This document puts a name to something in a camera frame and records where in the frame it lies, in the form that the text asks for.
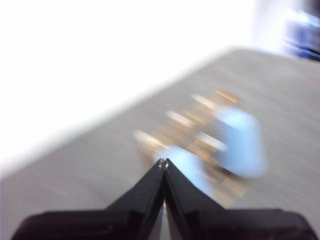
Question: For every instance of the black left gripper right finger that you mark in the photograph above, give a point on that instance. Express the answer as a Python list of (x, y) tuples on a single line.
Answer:
[(212, 222)]

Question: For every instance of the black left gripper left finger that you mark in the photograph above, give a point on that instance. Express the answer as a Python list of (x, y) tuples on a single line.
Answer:
[(120, 222)]

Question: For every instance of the blue ribbed plastic cup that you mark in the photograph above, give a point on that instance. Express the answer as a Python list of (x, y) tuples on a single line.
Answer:
[(240, 145), (190, 165)]

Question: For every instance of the blue background object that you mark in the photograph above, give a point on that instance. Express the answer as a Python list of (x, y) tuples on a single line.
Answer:
[(302, 35)]

